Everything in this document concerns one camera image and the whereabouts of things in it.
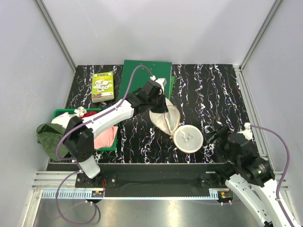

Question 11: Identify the white mesh laundry bag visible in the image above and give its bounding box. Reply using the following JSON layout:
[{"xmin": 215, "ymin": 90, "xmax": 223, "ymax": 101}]
[{"xmin": 149, "ymin": 99, "xmax": 204, "ymax": 154}]

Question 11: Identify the pink bra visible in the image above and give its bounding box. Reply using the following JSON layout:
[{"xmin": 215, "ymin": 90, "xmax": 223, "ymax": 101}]
[{"xmin": 94, "ymin": 126, "xmax": 118, "ymax": 149}]

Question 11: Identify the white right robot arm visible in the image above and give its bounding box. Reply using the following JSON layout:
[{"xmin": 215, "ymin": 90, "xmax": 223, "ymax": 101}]
[{"xmin": 206, "ymin": 123, "xmax": 300, "ymax": 227}]

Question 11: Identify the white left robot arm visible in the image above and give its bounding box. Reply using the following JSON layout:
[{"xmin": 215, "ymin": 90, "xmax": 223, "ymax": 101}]
[{"xmin": 62, "ymin": 78, "xmax": 168, "ymax": 187}]

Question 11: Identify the green plastic laundry basket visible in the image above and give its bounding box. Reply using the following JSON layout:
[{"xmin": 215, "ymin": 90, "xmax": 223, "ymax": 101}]
[{"xmin": 51, "ymin": 106, "xmax": 118, "ymax": 151}]

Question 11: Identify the thin green folder underneath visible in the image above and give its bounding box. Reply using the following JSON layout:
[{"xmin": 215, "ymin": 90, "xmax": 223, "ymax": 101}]
[{"xmin": 169, "ymin": 76, "xmax": 176, "ymax": 99}]

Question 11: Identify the green binder folder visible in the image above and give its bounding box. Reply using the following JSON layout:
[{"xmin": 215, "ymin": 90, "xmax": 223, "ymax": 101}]
[{"xmin": 118, "ymin": 60, "xmax": 172, "ymax": 100}]

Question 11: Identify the yellow-green book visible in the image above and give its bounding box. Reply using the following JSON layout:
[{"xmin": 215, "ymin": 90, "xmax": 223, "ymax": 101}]
[{"xmin": 91, "ymin": 71, "xmax": 115, "ymax": 103}]

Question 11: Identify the red garment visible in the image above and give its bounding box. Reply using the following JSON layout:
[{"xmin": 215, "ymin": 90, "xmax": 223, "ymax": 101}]
[{"xmin": 79, "ymin": 111, "xmax": 98, "ymax": 119}]

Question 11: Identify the white garment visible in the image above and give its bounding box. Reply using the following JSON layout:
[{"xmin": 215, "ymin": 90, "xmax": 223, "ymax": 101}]
[{"xmin": 51, "ymin": 106, "xmax": 88, "ymax": 129}]

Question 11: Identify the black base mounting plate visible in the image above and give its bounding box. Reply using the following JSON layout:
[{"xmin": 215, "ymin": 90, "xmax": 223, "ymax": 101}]
[{"xmin": 75, "ymin": 164, "xmax": 228, "ymax": 199}]

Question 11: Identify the olive green garment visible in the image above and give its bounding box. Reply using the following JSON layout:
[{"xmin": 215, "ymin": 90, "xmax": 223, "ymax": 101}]
[{"xmin": 36, "ymin": 123, "xmax": 72, "ymax": 161}]

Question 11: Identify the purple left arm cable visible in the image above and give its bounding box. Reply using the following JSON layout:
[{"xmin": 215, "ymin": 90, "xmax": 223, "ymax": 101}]
[{"xmin": 54, "ymin": 65, "xmax": 157, "ymax": 224}]

